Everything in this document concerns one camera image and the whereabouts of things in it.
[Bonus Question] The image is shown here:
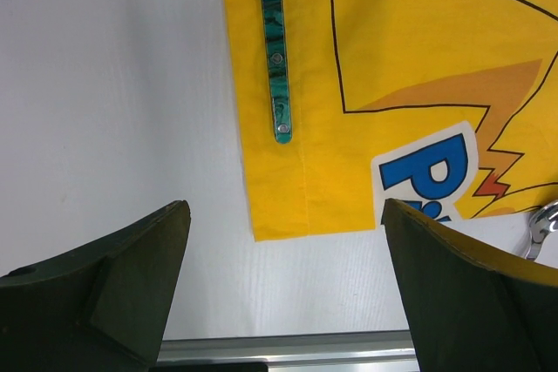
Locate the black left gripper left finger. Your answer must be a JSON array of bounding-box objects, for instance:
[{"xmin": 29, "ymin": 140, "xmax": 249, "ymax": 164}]
[{"xmin": 1, "ymin": 200, "xmax": 191, "ymax": 371}]

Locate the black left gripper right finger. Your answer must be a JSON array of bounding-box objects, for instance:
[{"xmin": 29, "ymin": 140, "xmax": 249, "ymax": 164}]
[{"xmin": 383, "ymin": 199, "xmax": 557, "ymax": 371}]

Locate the silver spoon green handle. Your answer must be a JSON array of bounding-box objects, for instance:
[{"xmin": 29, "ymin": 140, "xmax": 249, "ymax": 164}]
[{"xmin": 524, "ymin": 200, "xmax": 558, "ymax": 261}]

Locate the yellow cartoon placemat cloth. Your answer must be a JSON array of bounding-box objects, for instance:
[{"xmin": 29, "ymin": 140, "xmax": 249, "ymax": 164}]
[{"xmin": 224, "ymin": 0, "xmax": 557, "ymax": 240}]

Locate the silver fork green handle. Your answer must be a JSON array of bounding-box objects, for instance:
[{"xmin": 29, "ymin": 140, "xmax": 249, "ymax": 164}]
[{"xmin": 261, "ymin": 0, "xmax": 293, "ymax": 145}]

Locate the aluminium rail frame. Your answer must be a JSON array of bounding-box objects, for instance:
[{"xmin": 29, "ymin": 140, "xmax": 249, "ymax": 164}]
[{"xmin": 153, "ymin": 331, "xmax": 419, "ymax": 371}]

